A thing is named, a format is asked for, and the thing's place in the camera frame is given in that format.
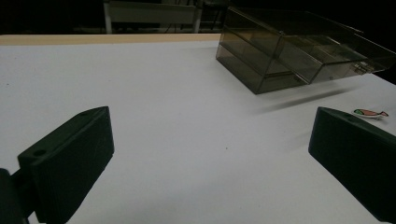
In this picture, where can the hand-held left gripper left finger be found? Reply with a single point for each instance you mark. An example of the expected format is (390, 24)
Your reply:
(67, 163)

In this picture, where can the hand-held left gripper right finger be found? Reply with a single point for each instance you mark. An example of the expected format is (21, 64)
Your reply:
(358, 155)

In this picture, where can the fish-shaped sticker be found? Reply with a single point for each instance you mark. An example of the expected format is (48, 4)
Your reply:
(370, 113)

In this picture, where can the smoky clear plastic drawer box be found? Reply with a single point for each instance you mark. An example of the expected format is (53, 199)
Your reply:
(249, 59)

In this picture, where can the white table frame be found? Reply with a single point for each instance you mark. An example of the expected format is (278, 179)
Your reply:
(149, 14)

